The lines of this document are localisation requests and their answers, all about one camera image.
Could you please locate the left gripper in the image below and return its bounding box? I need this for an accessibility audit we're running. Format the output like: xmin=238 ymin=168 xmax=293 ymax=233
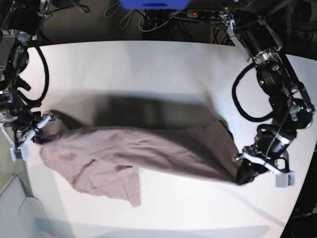
xmin=232 ymin=145 xmax=291 ymax=185

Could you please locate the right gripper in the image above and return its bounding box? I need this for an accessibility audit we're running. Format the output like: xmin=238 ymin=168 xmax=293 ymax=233
xmin=0 ymin=113 xmax=58 ymax=148

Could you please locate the mauve t-shirt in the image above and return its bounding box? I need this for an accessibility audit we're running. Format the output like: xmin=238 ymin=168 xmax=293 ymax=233
xmin=39 ymin=117 xmax=240 ymax=207

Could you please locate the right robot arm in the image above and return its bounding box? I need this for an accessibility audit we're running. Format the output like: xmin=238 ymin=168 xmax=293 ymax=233
xmin=0 ymin=0 xmax=51 ymax=150

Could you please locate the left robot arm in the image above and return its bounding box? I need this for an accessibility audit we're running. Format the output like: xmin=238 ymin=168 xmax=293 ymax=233
xmin=219 ymin=0 xmax=316 ymax=188

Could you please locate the white cabinet corner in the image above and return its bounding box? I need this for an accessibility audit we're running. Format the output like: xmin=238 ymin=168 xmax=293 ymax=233
xmin=0 ymin=177 xmax=50 ymax=238

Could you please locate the blue box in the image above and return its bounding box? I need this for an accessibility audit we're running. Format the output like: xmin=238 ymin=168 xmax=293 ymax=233
xmin=119 ymin=0 xmax=190 ymax=10

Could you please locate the black power strip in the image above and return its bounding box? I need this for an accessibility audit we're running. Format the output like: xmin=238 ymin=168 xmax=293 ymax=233
xmin=186 ymin=9 xmax=220 ymax=20

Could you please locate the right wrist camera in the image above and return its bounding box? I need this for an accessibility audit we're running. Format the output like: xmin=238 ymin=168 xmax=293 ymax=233
xmin=9 ymin=146 xmax=29 ymax=162

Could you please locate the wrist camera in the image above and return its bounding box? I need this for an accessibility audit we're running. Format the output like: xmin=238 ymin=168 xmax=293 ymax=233
xmin=9 ymin=146 xmax=29 ymax=162
xmin=275 ymin=171 xmax=295 ymax=188

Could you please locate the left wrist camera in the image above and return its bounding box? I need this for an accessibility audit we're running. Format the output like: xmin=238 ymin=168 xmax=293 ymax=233
xmin=275 ymin=171 xmax=295 ymax=188

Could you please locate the white cable loop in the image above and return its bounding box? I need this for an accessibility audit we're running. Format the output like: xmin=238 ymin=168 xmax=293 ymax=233
xmin=119 ymin=9 xmax=139 ymax=30

